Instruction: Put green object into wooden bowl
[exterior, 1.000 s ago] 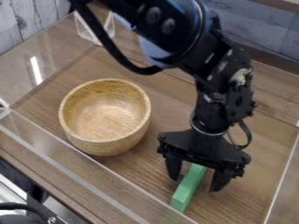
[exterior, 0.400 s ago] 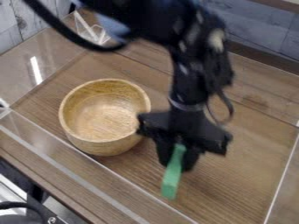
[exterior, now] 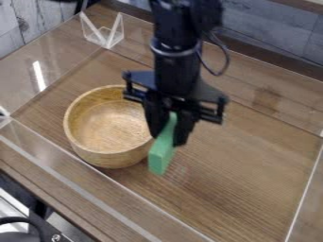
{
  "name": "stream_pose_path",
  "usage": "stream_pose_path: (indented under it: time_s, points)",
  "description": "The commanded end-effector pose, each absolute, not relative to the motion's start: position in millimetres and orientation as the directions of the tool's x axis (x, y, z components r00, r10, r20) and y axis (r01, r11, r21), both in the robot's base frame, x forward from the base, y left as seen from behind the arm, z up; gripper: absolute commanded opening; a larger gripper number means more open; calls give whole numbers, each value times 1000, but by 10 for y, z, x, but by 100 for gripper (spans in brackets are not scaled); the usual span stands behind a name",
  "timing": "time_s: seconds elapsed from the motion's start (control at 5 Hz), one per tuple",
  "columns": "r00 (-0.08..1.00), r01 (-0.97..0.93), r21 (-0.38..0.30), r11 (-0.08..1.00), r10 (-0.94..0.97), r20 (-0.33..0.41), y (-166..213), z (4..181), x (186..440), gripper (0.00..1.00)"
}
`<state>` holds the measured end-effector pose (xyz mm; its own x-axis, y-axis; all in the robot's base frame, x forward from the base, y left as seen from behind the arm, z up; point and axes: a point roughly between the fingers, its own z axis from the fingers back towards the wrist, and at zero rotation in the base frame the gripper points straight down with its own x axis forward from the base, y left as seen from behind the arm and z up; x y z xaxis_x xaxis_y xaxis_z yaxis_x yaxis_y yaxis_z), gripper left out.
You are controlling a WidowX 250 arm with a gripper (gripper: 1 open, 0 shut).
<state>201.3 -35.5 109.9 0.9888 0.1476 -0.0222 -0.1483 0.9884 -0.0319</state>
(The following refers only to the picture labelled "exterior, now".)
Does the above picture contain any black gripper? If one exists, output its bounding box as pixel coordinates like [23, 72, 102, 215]
[122, 39, 228, 147]

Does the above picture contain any green rectangular block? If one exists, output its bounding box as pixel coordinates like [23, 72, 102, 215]
[148, 112, 176, 175]

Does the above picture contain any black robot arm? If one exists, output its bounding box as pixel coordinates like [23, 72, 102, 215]
[122, 0, 229, 147]

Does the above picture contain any black metal table bracket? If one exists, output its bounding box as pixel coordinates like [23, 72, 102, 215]
[27, 200, 64, 242]

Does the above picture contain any round wooden bowl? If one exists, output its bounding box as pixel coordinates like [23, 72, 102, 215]
[62, 85, 153, 169]

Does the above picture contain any black cable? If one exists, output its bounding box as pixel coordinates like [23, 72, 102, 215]
[196, 29, 232, 78]

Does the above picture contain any clear acrylic tray wall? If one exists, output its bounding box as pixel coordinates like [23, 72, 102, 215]
[0, 17, 323, 242]

